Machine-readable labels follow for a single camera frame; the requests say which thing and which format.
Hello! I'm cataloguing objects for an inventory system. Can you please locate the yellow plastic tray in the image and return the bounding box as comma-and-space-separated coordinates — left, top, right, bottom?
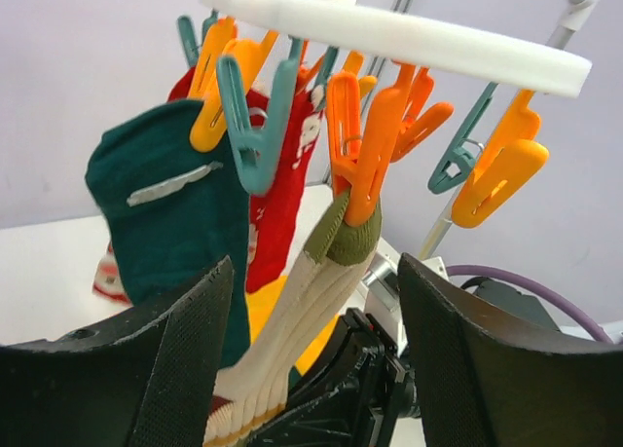
242, 276, 342, 375

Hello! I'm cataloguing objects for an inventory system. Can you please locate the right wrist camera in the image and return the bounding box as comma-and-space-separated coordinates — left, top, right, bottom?
359, 251, 454, 355

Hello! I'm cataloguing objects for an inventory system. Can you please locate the white clip sock hanger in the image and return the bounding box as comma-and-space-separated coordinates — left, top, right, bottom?
175, 0, 593, 229

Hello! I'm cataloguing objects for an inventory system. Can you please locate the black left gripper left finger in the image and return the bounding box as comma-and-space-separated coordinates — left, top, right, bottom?
1, 259, 234, 446

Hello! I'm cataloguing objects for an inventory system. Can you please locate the red christmas sock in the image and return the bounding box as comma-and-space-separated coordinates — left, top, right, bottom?
173, 77, 323, 298
92, 243, 131, 305

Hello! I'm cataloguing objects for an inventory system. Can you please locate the silver clothes rack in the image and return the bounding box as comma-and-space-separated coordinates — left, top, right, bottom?
418, 0, 600, 261

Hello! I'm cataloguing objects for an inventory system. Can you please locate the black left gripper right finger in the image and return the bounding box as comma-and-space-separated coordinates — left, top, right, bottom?
398, 253, 622, 446

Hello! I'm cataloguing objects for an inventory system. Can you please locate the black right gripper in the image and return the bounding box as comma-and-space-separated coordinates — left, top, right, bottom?
247, 308, 419, 447

